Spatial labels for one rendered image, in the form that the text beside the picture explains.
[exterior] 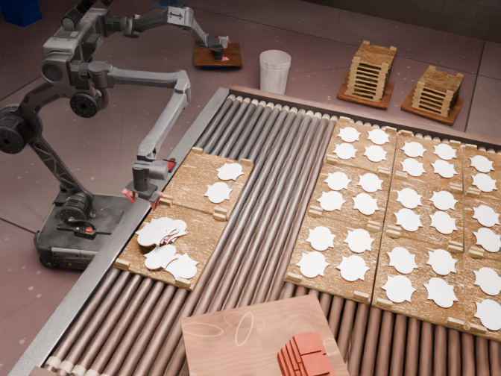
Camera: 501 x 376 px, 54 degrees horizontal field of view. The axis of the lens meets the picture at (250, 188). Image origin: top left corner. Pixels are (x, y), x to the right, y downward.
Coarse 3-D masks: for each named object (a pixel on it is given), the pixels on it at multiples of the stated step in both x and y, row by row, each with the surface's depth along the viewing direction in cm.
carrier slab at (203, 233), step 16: (160, 208) 226; (176, 208) 227; (144, 224) 218; (192, 224) 220; (208, 224) 220; (224, 224) 221; (176, 240) 212; (192, 240) 212; (208, 240) 213; (128, 256) 204; (192, 256) 206; (208, 256) 206; (144, 272) 198; (160, 272) 199; (192, 288) 194
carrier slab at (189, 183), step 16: (192, 160) 254; (208, 160) 254; (224, 160) 255; (176, 176) 244; (192, 176) 244; (208, 176) 245; (240, 176) 246; (176, 192) 235; (192, 192) 235; (240, 192) 237; (192, 208) 228; (208, 208) 228; (224, 208) 228
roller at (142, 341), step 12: (264, 120) 289; (252, 132) 279; (252, 144) 271; (240, 156) 261; (168, 288) 195; (168, 300) 192; (156, 312) 186; (156, 324) 184; (144, 336) 178; (132, 348) 176; (144, 348) 177; (132, 360) 171; (120, 372) 168; (132, 372) 170
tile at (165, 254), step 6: (156, 246) 207; (162, 246) 207; (168, 246) 207; (150, 252) 205; (156, 252) 205; (162, 252) 204; (168, 252) 204; (174, 252) 204; (150, 258) 202; (156, 258) 202; (162, 258) 202; (168, 258) 202; (174, 258) 201; (150, 264) 200; (156, 264) 199; (162, 264) 199
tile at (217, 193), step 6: (210, 186) 238; (216, 186) 238; (222, 186) 239; (210, 192) 235; (216, 192) 235; (222, 192) 235; (228, 192) 235; (210, 198) 231; (216, 198) 232; (222, 198) 232; (228, 198) 232
